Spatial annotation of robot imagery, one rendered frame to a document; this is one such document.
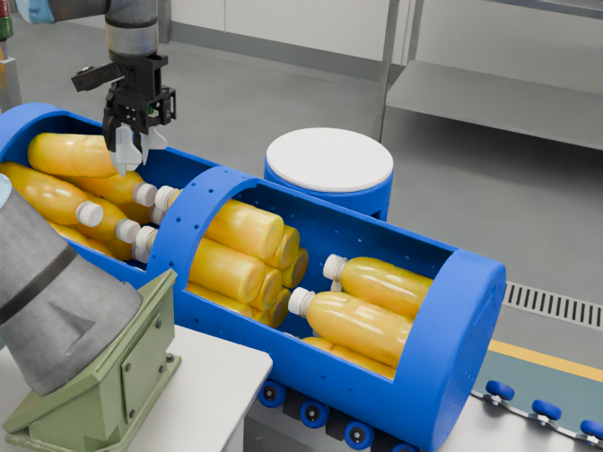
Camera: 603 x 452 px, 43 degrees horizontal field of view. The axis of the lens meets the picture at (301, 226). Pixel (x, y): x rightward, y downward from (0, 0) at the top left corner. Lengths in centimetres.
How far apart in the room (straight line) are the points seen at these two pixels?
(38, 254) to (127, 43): 43
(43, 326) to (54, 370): 5
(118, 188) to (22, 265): 58
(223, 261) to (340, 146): 65
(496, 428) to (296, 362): 36
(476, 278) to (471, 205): 260
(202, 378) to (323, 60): 394
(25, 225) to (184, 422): 29
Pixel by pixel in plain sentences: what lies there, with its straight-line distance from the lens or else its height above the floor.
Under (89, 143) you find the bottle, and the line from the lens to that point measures 131.
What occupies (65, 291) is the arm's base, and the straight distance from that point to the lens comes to 82.
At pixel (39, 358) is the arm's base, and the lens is 83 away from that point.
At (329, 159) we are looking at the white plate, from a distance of 167.
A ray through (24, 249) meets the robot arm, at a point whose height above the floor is 137.
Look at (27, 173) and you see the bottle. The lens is 140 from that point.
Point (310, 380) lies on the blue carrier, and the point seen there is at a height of 107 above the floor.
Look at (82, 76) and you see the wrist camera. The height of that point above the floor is 135.
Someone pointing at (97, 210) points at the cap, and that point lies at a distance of 132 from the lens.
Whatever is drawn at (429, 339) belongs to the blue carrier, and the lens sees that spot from 99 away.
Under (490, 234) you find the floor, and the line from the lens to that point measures 344.
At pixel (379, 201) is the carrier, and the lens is 164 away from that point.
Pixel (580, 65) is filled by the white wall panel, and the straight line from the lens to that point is 453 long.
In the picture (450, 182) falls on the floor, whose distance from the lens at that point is 378.
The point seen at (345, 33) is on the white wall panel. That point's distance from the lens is 471.
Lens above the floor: 183
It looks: 34 degrees down
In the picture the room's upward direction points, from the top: 4 degrees clockwise
